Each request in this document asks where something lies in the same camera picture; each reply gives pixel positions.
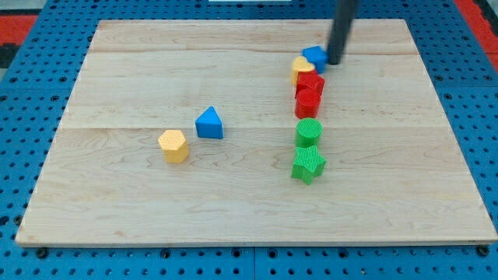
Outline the yellow heart block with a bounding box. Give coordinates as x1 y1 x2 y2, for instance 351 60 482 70
291 56 315 86

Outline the blue triangle block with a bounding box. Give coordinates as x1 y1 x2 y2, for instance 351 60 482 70
195 106 223 139

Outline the green cylinder block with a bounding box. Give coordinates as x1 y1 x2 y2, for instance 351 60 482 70
295 117 323 148

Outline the green star block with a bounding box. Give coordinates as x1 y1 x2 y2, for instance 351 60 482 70
291 145 327 185

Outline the wooden board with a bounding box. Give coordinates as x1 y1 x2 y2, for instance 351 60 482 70
16 19 497 248

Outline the red cylinder block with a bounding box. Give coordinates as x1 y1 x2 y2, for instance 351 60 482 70
295 89 321 119

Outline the yellow hexagon block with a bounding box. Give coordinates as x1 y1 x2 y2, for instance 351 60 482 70
158 130 189 163

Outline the red square block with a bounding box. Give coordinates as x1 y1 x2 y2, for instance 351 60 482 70
295 70 325 96

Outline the blue cube block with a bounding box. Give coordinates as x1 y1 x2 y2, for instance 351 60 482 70
302 45 328 74

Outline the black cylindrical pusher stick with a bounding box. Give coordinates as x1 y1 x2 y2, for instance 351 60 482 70
327 0 359 65

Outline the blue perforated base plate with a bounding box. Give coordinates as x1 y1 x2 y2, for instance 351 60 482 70
1 0 497 279

